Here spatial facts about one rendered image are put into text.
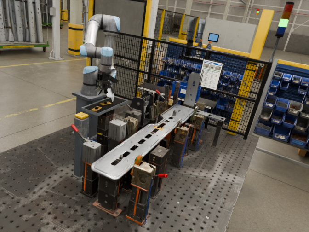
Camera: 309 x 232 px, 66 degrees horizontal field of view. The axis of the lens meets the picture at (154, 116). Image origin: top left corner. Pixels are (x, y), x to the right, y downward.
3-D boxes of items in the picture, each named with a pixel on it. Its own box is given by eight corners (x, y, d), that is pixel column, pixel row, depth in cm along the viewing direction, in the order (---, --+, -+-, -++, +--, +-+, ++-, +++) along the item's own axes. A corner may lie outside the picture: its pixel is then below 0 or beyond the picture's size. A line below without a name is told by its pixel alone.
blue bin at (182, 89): (197, 101, 254) (199, 89, 249) (169, 94, 261) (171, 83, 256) (199, 97, 269) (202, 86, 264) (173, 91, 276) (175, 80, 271)
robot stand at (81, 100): (71, 134, 216) (71, 92, 201) (87, 127, 234) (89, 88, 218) (88, 142, 208) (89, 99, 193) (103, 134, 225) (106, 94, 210)
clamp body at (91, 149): (91, 200, 146) (94, 150, 133) (77, 193, 150) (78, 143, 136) (100, 192, 155) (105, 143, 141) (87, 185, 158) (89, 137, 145)
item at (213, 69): (216, 91, 259) (224, 62, 247) (197, 86, 267) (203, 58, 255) (217, 90, 261) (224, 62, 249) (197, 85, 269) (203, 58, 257)
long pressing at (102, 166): (121, 183, 121) (121, 181, 121) (86, 167, 129) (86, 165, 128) (196, 110, 239) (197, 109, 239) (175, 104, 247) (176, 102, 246)
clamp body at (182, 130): (180, 170, 190) (188, 131, 177) (165, 165, 194) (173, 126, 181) (183, 165, 198) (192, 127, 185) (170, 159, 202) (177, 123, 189)
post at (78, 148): (80, 179, 162) (82, 121, 145) (71, 175, 165) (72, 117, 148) (87, 174, 169) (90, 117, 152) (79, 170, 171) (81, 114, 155)
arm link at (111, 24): (97, 81, 208) (102, 14, 194) (115, 83, 210) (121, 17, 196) (96, 84, 196) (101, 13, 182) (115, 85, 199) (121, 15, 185)
